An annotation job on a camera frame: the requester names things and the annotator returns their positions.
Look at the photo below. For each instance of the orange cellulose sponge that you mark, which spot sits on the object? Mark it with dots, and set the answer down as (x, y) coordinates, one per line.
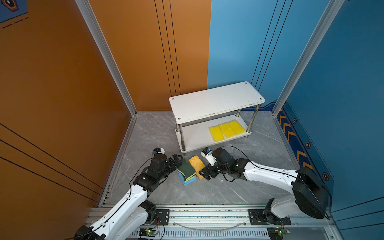
(198, 165)

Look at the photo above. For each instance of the white two-tier metal shelf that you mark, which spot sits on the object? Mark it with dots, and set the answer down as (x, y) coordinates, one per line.
(196, 112)

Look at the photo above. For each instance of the left aluminium corner post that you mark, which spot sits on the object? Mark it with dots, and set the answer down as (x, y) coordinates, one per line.
(99, 38)

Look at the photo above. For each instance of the left green circuit board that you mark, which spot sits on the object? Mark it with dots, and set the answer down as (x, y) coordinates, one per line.
(148, 233)

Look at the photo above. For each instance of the aluminium corner post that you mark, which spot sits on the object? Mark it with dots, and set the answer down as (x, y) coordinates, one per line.
(99, 38)
(317, 36)

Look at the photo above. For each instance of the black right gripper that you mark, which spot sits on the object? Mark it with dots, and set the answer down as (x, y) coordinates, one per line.
(209, 169)

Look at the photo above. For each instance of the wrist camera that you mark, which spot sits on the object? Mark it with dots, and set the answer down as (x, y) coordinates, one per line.
(207, 153)
(158, 151)

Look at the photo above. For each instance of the right green circuit board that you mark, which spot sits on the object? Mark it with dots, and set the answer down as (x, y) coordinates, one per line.
(276, 234)

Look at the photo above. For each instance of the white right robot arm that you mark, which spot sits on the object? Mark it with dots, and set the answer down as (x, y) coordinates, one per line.
(307, 193)

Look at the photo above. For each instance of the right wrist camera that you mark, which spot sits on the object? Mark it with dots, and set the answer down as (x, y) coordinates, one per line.
(207, 153)

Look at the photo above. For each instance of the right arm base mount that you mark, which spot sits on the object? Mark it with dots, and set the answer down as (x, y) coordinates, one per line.
(258, 217)

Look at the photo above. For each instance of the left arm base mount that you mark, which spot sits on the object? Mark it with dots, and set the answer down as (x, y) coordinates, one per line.
(163, 215)

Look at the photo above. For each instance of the green scrub sponge top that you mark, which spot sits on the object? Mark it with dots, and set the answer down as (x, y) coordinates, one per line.
(187, 171)

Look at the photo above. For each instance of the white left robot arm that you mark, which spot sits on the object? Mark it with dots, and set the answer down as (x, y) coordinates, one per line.
(133, 210)

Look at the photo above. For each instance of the green circuit board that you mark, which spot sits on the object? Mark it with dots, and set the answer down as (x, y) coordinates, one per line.
(276, 234)
(148, 233)

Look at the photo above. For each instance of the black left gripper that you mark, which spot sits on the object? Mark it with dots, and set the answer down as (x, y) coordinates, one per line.
(178, 163)

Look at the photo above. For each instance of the right aluminium corner post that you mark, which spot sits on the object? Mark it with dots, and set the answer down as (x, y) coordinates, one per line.
(317, 36)

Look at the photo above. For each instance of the yellow sponge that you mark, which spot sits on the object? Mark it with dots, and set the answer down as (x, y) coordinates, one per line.
(237, 127)
(227, 130)
(217, 134)

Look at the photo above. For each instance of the blue sponge bottom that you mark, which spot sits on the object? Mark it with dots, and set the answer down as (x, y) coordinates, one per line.
(187, 182)

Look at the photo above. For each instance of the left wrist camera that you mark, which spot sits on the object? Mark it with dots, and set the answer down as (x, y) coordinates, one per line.
(158, 151)

